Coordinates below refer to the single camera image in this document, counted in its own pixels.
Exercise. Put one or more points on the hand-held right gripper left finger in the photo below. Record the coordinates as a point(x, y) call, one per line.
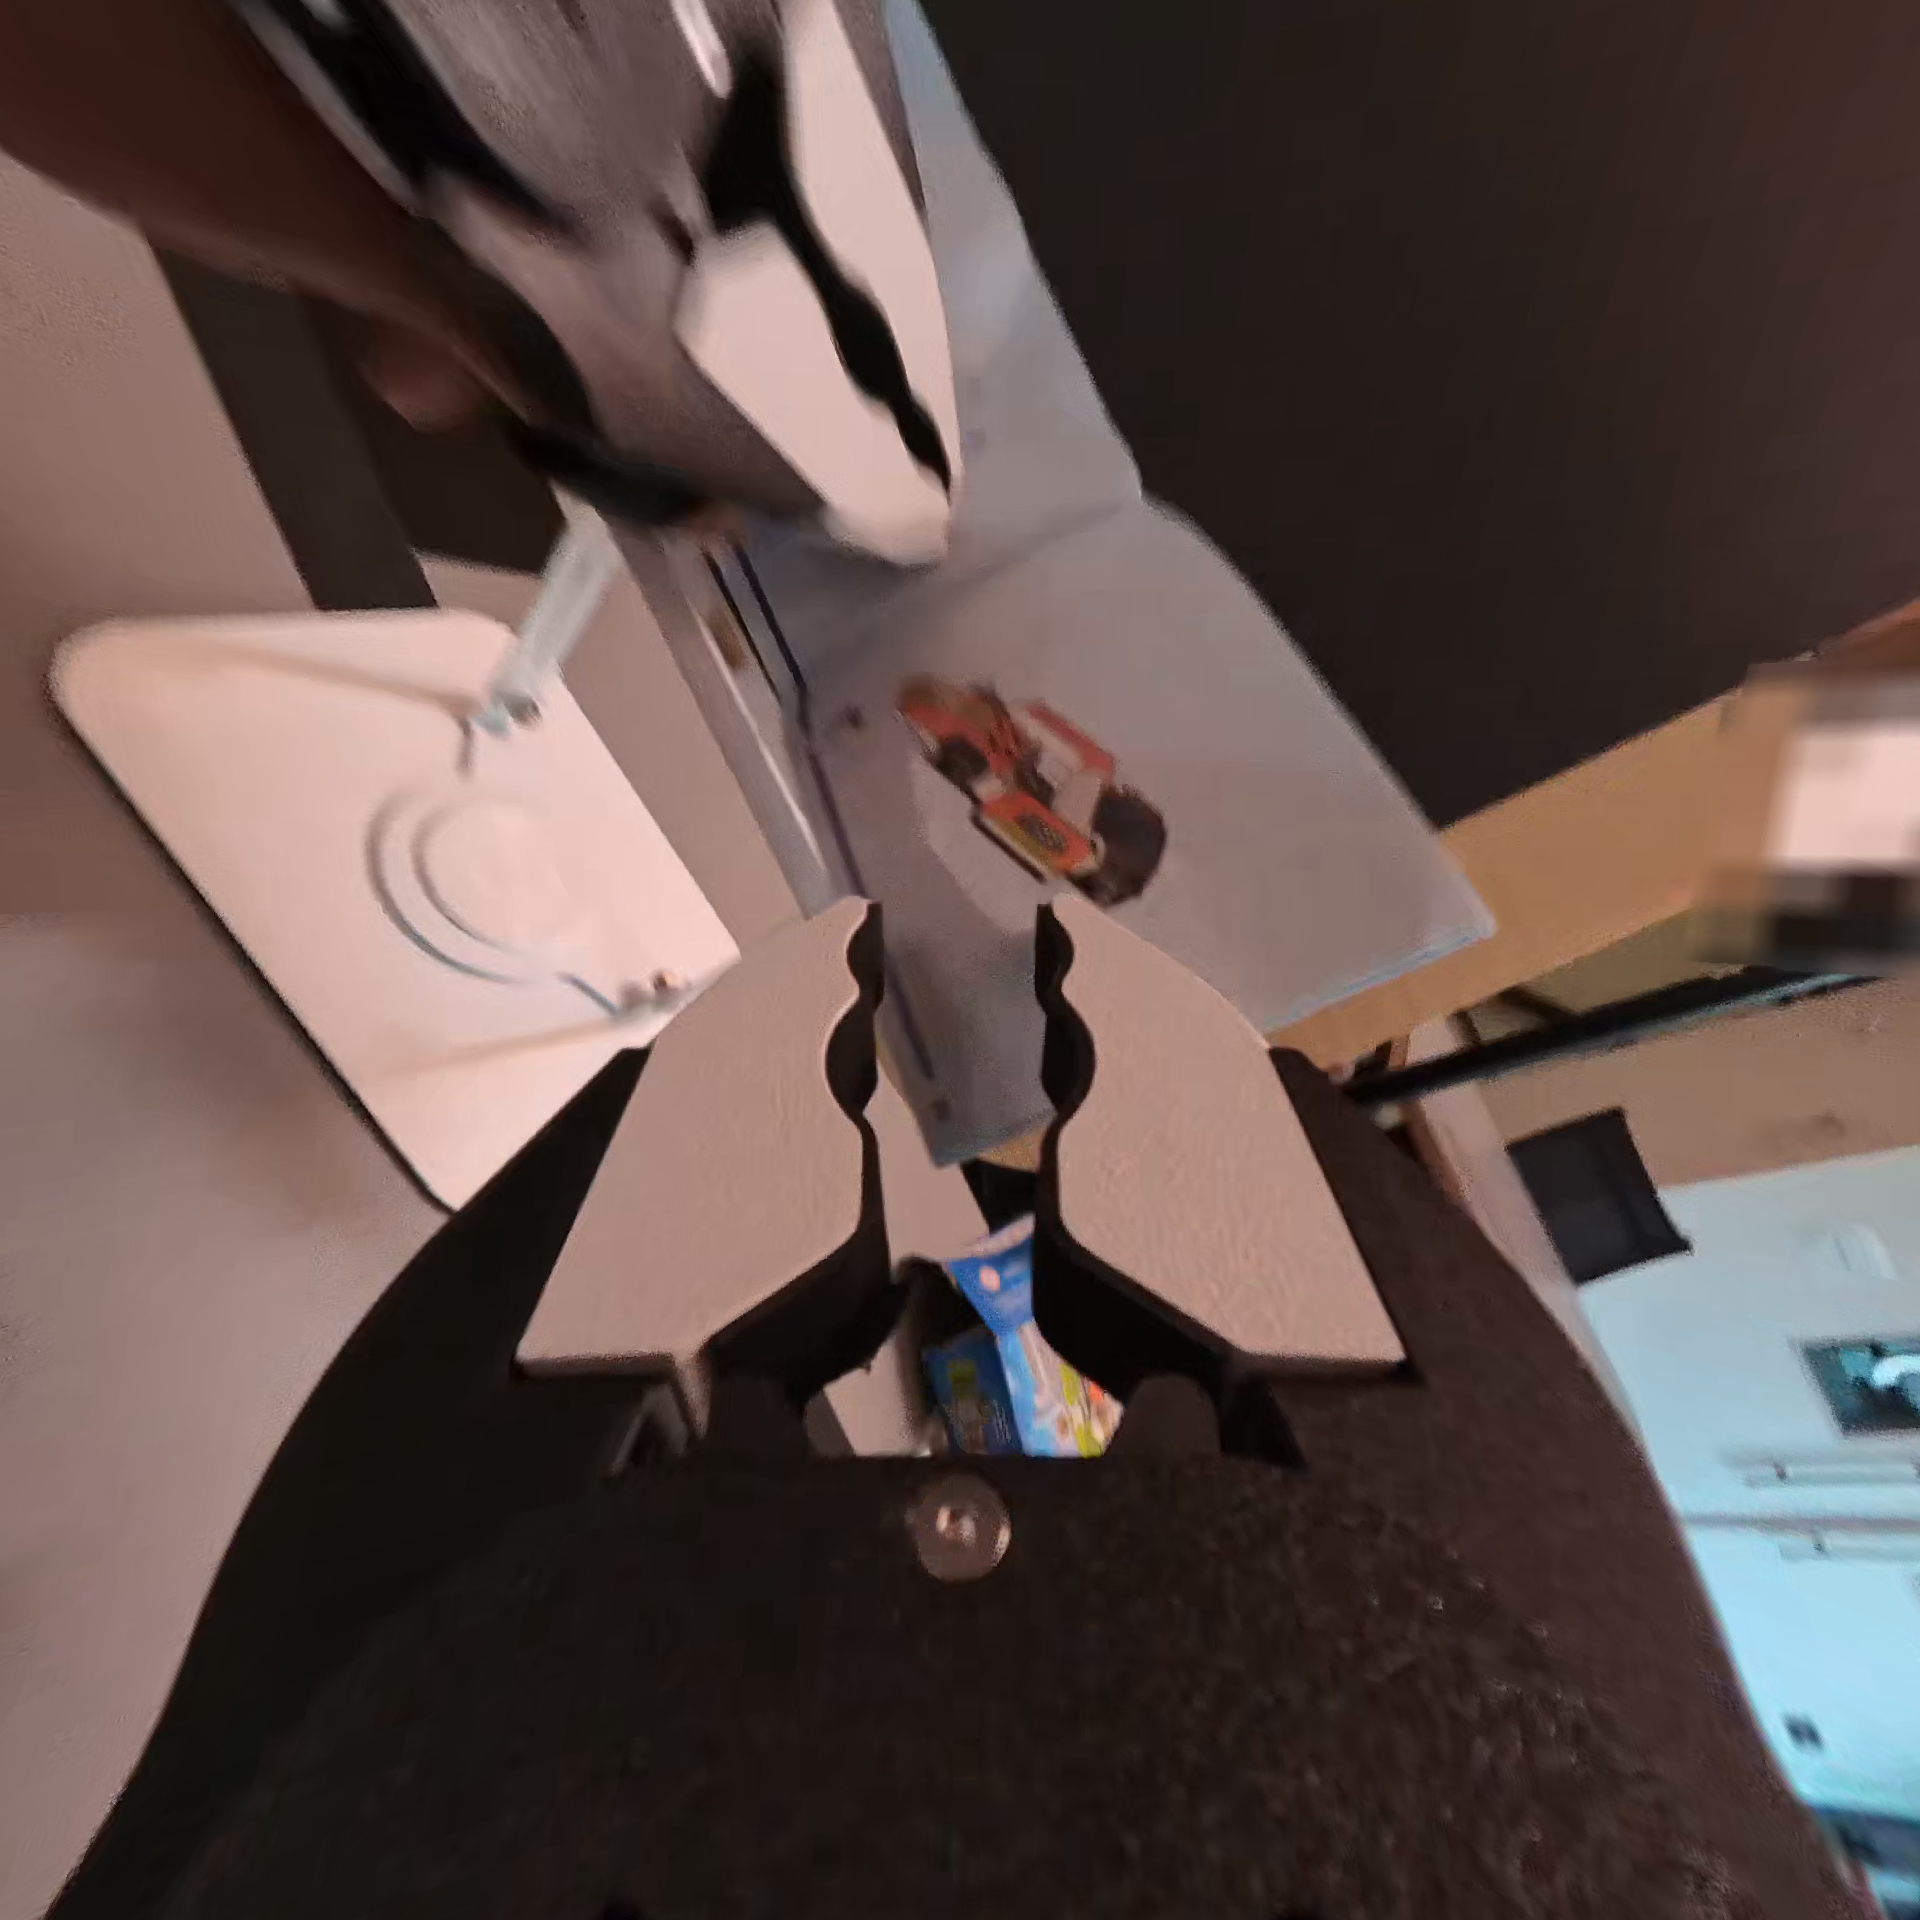
point(706, 1187)

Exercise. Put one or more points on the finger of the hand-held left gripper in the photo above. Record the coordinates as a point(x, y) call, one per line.
point(796, 390)
point(872, 210)

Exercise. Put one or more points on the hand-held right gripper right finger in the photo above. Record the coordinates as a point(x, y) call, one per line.
point(1217, 1187)

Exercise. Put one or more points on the instruction booklet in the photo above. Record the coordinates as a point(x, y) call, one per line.
point(1261, 780)

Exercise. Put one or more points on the white book stand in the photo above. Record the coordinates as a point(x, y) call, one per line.
point(270, 780)

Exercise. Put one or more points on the person's left hand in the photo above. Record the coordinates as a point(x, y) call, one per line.
point(182, 121)

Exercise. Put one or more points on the blue cardboard box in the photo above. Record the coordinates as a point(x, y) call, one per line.
point(1007, 1365)

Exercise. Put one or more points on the wooden desk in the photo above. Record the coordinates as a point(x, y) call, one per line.
point(1622, 1020)

